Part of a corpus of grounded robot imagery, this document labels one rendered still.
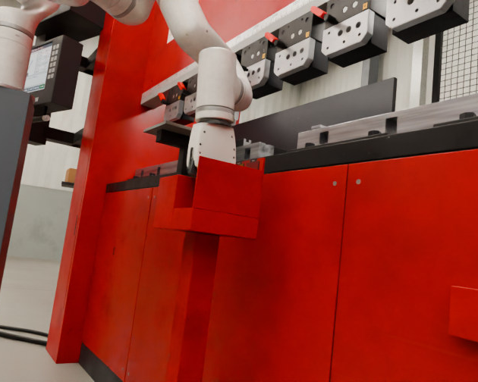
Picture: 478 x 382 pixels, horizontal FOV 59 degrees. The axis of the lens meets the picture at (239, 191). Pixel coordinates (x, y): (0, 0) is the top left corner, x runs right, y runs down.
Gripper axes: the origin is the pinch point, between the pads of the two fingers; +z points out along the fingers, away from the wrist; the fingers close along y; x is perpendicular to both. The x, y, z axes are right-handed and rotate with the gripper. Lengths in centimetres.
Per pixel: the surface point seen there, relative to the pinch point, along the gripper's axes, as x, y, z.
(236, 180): 4.9, -3.3, -3.1
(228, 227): 4.9, -2.0, 6.6
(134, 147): -137, -27, -33
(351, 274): 24.0, -17.7, 14.4
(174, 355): -4.5, 4.0, 34.4
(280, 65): -19, -32, -42
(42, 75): -159, 17, -68
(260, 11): -33, -34, -66
